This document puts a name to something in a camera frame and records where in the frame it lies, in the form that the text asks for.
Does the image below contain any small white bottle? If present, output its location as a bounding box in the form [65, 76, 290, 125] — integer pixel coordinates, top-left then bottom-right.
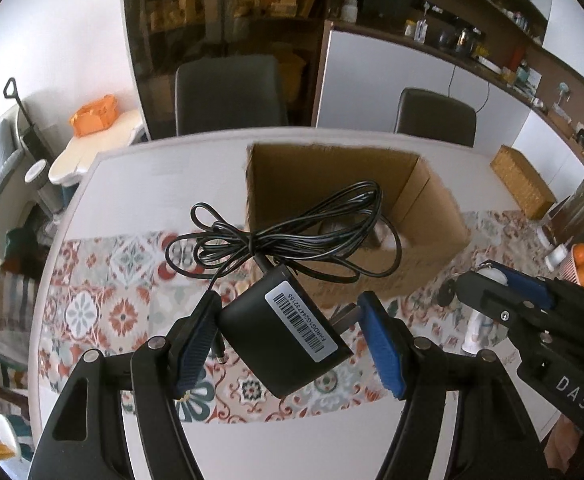
[544, 242, 570, 271]

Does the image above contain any dark glass cabinet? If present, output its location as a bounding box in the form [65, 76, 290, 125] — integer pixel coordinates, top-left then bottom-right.
[122, 0, 333, 141]

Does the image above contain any brown cardboard box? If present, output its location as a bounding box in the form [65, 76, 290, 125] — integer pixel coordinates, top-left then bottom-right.
[244, 142, 472, 311]

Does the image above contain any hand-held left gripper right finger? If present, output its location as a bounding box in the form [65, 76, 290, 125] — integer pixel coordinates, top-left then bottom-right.
[357, 290, 545, 480]

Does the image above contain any glass jar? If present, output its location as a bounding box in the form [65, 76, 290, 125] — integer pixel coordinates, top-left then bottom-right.
[454, 27, 475, 56]

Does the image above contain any small white blue figurine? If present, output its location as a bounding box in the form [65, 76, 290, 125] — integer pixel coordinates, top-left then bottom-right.
[462, 267, 510, 353]

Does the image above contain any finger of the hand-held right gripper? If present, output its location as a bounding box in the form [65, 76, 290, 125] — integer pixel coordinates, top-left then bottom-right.
[486, 260, 584, 321]
[454, 271, 552, 343]

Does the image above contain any dark grey dining chair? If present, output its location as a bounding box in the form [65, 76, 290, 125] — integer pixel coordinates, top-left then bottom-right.
[174, 55, 290, 137]
[394, 88, 477, 148]

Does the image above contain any clear pump bottle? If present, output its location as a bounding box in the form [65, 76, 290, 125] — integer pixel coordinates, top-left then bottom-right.
[414, 2, 430, 41]

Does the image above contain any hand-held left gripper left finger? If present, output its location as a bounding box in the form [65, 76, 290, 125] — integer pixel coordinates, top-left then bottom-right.
[28, 290, 223, 480]

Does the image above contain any white sideboard cabinet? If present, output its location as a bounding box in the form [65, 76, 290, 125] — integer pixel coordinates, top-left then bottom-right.
[314, 20, 584, 171]

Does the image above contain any white side table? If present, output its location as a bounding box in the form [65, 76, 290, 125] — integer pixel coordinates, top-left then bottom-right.
[48, 109, 147, 188]

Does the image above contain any woven wicker box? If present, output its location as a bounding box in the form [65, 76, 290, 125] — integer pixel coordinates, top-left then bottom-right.
[490, 145, 557, 221]

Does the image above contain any orange bag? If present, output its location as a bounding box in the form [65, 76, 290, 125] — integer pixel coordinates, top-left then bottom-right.
[69, 95, 119, 138]

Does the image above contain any floral patterned table runner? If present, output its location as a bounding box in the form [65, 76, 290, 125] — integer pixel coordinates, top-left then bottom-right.
[37, 210, 557, 423]

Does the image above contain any black power adapter with cable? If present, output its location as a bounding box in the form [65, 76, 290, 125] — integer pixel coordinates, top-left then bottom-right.
[164, 180, 403, 398]

